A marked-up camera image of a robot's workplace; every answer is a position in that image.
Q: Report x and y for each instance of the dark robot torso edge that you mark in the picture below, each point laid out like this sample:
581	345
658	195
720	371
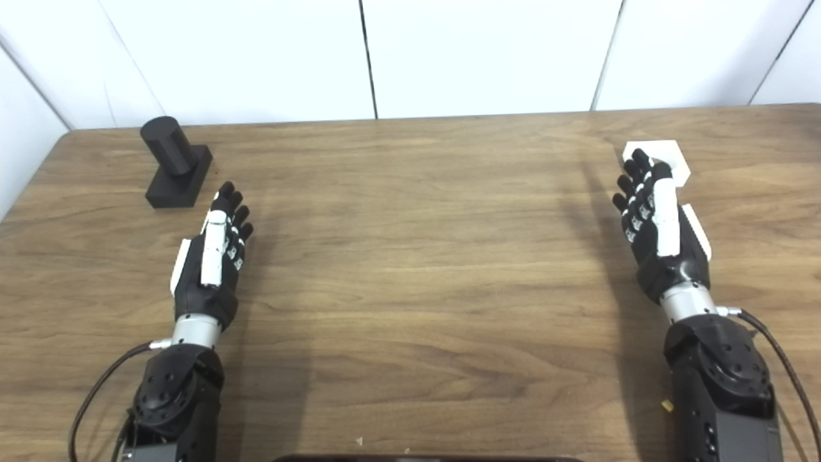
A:
423	459

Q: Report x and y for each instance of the black peg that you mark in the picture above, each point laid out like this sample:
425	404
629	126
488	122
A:
173	173

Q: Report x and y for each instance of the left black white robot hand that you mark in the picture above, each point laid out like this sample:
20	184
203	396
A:
215	289

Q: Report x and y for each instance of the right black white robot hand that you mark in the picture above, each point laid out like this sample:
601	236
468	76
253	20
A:
667	263

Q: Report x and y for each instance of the white square piece with hole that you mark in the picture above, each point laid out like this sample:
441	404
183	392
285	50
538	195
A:
673	153

